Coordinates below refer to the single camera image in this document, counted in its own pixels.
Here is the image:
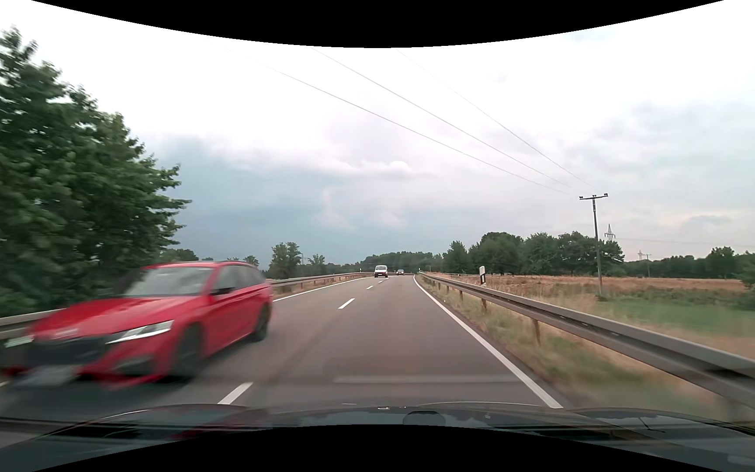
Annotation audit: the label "row of trees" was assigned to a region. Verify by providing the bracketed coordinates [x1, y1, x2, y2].
[358, 231, 755, 279]
[161, 241, 378, 279]

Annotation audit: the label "grey asphalt road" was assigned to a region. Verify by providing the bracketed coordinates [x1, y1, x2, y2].
[0, 274, 565, 420]

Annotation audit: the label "road markings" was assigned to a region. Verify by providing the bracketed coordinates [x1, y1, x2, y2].
[0, 274, 564, 410]

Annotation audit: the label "car's own bonnet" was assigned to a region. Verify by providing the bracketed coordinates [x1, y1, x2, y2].
[0, 401, 755, 472]

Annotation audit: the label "wooden utility pole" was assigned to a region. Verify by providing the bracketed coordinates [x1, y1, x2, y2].
[578, 193, 610, 300]

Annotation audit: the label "dry grass verge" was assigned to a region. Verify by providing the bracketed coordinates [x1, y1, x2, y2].
[416, 274, 755, 423]

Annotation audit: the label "red estate car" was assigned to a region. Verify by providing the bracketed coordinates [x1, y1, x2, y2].
[3, 260, 274, 389]

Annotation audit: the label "dry grass field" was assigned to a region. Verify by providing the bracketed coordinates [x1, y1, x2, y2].
[433, 272, 755, 371]

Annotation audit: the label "large green tree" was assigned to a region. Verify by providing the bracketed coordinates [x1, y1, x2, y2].
[0, 20, 191, 322]

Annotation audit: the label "overhead wires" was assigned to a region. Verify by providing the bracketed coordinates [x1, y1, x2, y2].
[263, 47, 598, 195]

